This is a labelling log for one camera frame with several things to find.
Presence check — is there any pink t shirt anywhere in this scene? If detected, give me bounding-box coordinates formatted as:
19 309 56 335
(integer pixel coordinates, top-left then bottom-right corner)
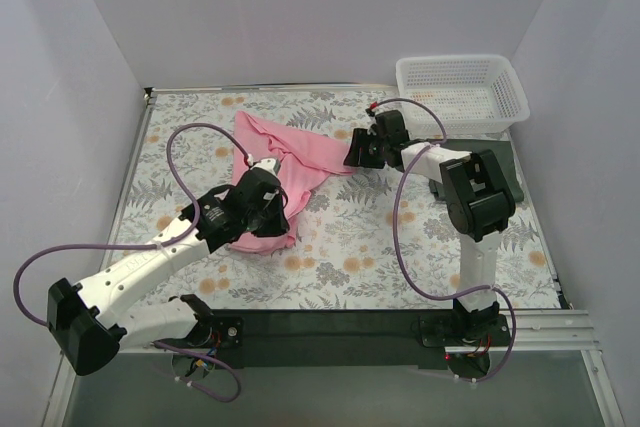
231 111 354 255

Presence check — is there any folded dark green t shirt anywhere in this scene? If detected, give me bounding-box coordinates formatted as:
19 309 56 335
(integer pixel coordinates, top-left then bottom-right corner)
445 139 524 203

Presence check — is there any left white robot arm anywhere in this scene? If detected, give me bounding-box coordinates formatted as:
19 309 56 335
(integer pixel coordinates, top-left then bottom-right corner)
47 158 289 376

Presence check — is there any floral patterned table mat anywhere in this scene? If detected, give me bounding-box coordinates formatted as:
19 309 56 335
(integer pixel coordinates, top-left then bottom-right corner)
98 86 571 312

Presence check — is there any aluminium table frame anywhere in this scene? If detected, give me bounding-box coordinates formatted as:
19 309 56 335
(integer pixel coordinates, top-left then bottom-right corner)
42 86 626 427

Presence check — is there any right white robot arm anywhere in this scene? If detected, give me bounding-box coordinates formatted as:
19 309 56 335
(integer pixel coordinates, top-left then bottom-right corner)
344 104 516 345

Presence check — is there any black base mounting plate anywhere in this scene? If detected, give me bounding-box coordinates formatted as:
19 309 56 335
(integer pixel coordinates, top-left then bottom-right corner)
154 309 516 373

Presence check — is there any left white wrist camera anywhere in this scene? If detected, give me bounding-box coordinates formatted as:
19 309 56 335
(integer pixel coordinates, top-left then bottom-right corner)
251 157 281 176

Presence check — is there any white plastic basket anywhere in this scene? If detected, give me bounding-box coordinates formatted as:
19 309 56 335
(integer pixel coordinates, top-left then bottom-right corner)
396 55 530 135

